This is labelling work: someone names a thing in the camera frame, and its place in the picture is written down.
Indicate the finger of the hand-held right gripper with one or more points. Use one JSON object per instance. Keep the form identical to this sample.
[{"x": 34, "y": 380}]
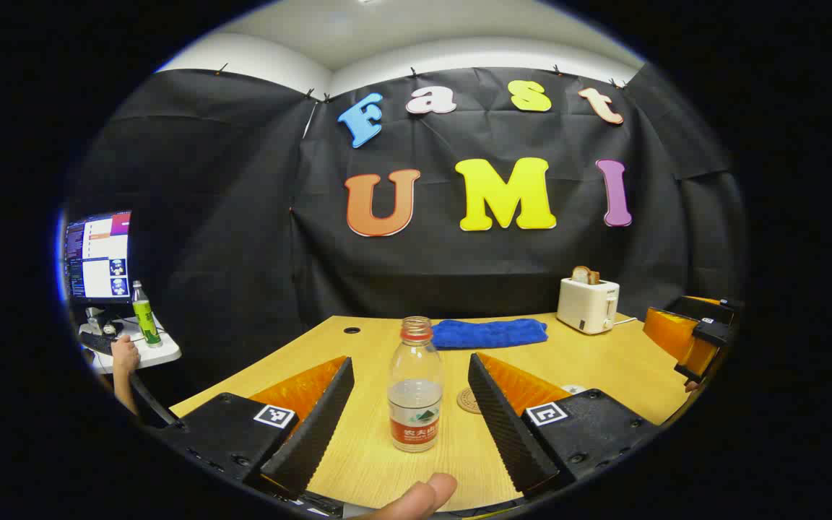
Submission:
[
  {"x": 712, "y": 331},
  {"x": 669, "y": 332}
]

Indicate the blue towel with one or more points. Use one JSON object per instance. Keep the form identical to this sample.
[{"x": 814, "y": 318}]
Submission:
[{"x": 488, "y": 334}]

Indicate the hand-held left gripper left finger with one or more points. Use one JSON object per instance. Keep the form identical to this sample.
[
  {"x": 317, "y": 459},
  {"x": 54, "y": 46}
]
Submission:
[{"x": 315, "y": 426}]

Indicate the green label bottle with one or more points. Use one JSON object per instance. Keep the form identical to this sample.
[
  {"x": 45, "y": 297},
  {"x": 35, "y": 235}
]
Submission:
[{"x": 146, "y": 318}]

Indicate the black backdrop cloth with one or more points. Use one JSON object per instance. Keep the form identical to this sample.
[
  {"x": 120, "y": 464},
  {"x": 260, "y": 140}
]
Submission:
[{"x": 243, "y": 253}]

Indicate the black curved bar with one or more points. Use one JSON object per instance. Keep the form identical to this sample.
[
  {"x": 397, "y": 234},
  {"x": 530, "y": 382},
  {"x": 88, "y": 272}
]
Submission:
[{"x": 152, "y": 404}]

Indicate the toasted bread slice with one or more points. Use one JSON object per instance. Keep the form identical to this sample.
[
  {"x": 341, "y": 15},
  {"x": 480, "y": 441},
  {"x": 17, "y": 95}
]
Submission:
[{"x": 583, "y": 275}]

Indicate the black keyboard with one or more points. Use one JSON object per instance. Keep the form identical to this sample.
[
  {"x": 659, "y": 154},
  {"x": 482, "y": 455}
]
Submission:
[{"x": 100, "y": 342}]

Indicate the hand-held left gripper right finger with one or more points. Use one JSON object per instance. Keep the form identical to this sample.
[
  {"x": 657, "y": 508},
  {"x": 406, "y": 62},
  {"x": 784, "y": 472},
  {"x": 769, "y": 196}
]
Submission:
[{"x": 506, "y": 426}]

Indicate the computer monitor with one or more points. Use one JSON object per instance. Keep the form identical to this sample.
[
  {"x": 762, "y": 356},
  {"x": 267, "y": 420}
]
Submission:
[{"x": 98, "y": 256}]

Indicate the white side table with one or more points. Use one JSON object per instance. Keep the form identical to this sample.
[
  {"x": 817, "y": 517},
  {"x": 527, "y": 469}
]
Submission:
[{"x": 156, "y": 354}]

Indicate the white toaster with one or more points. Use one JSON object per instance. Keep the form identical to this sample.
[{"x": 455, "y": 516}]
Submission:
[{"x": 586, "y": 307}]

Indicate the clear water bottle red label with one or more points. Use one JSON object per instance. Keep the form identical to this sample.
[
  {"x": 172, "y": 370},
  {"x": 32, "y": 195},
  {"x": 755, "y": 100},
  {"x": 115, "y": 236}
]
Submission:
[{"x": 416, "y": 390}]

